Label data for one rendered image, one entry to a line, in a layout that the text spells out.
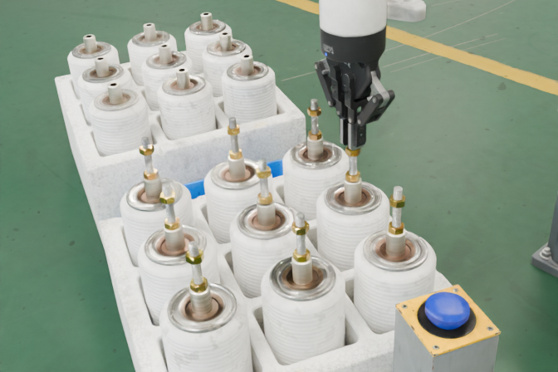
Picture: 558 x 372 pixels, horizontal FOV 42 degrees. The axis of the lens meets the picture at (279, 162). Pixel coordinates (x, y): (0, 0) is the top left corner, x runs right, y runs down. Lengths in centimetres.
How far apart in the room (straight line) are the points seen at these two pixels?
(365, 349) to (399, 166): 69
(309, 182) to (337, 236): 11
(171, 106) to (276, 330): 53
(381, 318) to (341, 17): 35
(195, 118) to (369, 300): 52
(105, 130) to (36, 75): 83
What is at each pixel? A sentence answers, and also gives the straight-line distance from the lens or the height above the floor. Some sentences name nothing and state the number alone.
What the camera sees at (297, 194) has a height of 21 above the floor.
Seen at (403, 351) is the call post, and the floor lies 27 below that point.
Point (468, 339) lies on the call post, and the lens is 69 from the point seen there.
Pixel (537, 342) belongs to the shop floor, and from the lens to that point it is 115.
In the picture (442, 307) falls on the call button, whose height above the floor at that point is 33.
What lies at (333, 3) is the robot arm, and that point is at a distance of 80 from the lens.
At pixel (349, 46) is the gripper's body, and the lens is 81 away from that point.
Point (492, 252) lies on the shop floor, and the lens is 129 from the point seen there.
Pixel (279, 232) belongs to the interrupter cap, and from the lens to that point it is 89.
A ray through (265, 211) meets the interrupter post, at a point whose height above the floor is 27.
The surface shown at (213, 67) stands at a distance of 138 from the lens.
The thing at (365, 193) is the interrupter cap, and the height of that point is 25.
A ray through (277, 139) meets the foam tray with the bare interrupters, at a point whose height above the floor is 15.
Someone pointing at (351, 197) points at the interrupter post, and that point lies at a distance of 94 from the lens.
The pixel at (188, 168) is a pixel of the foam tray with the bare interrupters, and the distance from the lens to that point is 126.
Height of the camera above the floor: 80
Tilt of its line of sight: 32 degrees down
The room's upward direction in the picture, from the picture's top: 3 degrees counter-clockwise
